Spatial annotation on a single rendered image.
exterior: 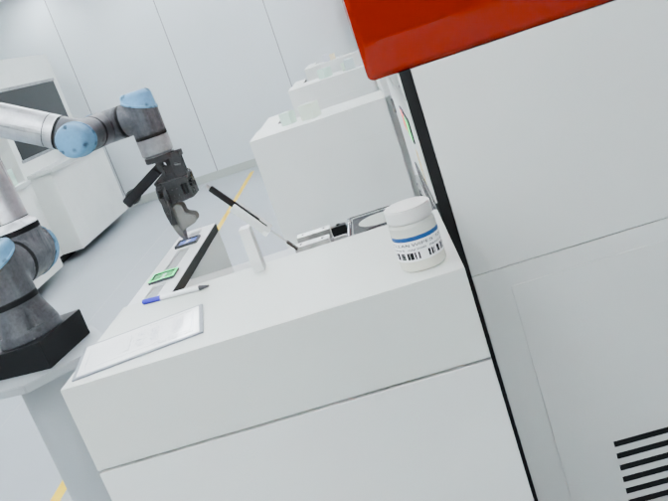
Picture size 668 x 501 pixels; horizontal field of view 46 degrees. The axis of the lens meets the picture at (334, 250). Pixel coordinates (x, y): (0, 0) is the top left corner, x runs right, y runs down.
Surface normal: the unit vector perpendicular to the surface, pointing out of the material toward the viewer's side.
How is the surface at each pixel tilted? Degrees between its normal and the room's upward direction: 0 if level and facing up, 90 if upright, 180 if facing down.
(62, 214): 90
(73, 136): 90
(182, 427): 90
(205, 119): 90
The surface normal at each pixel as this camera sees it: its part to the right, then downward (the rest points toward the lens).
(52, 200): -0.01, 0.29
